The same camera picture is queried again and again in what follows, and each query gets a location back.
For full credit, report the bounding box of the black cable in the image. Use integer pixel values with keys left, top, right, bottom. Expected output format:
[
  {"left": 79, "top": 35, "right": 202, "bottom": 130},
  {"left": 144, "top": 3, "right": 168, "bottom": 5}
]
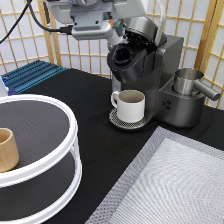
[{"left": 0, "top": 0, "right": 75, "bottom": 45}]

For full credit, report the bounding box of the stainless steel milk pitcher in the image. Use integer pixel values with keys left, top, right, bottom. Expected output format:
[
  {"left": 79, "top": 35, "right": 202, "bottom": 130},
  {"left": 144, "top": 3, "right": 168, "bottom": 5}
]
[{"left": 173, "top": 68, "right": 221, "bottom": 101}]

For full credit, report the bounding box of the blue ridged tray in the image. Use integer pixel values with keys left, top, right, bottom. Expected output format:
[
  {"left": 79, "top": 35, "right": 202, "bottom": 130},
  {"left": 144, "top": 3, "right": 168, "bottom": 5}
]
[{"left": 2, "top": 60, "right": 66, "bottom": 95}]

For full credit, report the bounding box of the light wooden cup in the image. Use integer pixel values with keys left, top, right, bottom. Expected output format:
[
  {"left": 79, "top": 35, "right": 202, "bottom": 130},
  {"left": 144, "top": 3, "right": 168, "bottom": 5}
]
[{"left": 0, "top": 128, "right": 19, "bottom": 173}]

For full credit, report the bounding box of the grey woven placemat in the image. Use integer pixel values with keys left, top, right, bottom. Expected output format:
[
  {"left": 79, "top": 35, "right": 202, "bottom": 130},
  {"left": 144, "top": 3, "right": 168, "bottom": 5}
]
[{"left": 85, "top": 127, "right": 224, "bottom": 224}]

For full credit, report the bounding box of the white ceramic mug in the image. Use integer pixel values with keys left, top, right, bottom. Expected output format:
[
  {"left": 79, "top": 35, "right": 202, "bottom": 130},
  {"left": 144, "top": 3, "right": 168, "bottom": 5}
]
[{"left": 111, "top": 90, "right": 145, "bottom": 123}]

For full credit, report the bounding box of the wooden shoji folding screen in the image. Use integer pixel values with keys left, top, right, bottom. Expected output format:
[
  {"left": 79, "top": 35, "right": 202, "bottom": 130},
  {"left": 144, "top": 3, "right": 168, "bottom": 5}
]
[{"left": 0, "top": 0, "right": 224, "bottom": 110}]

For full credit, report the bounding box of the white two-tier round shelf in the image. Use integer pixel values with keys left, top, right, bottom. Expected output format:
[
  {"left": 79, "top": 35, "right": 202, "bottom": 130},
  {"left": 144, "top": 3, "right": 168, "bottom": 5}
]
[{"left": 0, "top": 94, "right": 82, "bottom": 224}]

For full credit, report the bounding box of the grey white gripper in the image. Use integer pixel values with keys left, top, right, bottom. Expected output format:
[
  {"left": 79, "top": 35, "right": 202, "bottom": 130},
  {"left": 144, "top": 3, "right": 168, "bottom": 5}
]
[{"left": 43, "top": 0, "right": 148, "bottom": 45}]

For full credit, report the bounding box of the grey pod coffee machine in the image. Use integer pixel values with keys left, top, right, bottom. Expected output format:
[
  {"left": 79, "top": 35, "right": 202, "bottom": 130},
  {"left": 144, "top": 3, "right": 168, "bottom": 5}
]
[{"left": 107, "top": 16, "right": 205, "bottom": 130}]

